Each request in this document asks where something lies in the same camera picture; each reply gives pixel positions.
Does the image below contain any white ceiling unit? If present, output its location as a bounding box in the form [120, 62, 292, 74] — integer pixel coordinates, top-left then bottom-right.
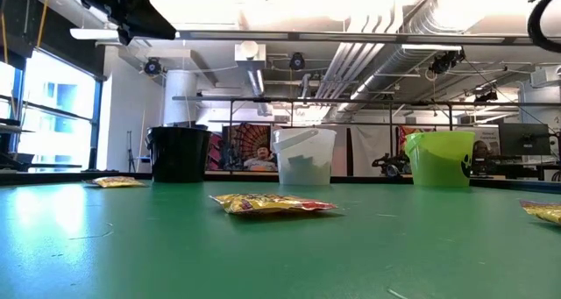
[234, 42, 267, 70]

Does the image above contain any white equipment sign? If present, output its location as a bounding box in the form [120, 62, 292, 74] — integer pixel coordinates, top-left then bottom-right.
[475, 126, 501, 143]

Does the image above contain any silver air duct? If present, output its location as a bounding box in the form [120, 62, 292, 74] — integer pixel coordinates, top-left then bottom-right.
[245, 68, 269, 116]

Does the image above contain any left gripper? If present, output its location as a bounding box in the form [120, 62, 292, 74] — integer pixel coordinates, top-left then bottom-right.
[65, 0, 179, 46]

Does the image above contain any white round pillar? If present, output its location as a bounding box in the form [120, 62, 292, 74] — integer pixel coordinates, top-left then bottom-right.
[164, 69, 198, 128]

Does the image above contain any black overhead camera rig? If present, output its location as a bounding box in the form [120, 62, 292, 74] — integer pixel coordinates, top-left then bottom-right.
[429, 48, 466, 75]

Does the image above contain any black table frame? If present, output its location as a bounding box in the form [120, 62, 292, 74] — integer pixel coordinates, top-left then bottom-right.
[0, 169, 561, 189]

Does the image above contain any black metal rack frame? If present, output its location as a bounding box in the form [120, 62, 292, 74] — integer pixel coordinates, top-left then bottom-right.
[171, 95, 561, 177]

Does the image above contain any black computer monitor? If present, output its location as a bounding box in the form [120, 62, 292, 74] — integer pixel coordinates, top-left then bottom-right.
[498, 123, 552, 157]

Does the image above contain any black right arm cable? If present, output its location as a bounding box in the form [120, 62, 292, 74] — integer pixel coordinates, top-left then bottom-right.
[527, 0, 561, 54]

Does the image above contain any black bench equipment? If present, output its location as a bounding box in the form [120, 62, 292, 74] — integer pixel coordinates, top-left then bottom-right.
[371, 153, 412, 178]

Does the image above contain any person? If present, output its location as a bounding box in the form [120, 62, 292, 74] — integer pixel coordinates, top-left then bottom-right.
[243, 145, 278, 172]
[472, 139, 493, 169]

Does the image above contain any black halloween bucket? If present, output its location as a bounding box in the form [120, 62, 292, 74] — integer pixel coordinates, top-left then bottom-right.
[146, 126, 213, 184]

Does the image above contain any yellow Sour Patch Kids pack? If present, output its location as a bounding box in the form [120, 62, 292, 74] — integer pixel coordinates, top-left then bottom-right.
[82, 175, 146, 189]
[209, 193, 338, 216]
[519, 199, 561, 226]

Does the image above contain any green halloween bucket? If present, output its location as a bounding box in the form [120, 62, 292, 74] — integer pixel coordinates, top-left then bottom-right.
[403, 131, 477, 189]

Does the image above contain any white partition panel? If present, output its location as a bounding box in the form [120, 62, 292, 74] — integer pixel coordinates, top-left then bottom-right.
[336, 124, 407, 177]

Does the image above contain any white halloween bucket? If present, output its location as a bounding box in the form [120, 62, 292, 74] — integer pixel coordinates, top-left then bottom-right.
[272, 128, 337, 186]

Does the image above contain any red patterned wall poster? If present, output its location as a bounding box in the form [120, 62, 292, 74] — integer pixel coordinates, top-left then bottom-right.
[211, 123, 273, 171]

